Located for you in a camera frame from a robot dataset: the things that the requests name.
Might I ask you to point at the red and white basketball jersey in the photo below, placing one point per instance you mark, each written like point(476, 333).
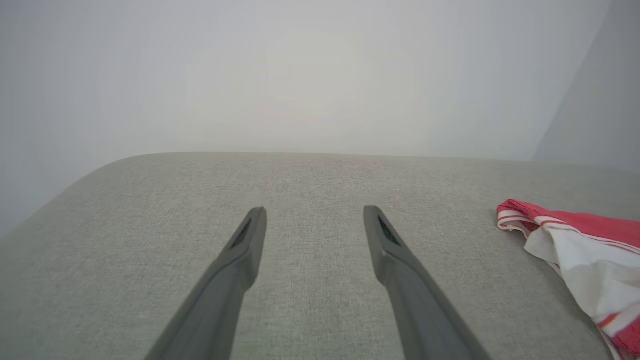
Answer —
point(590, 260)

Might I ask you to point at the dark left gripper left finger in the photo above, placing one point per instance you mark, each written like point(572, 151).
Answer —
point(220, 300)

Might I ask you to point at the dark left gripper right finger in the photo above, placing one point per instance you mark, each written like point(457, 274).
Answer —
point(420, 310)

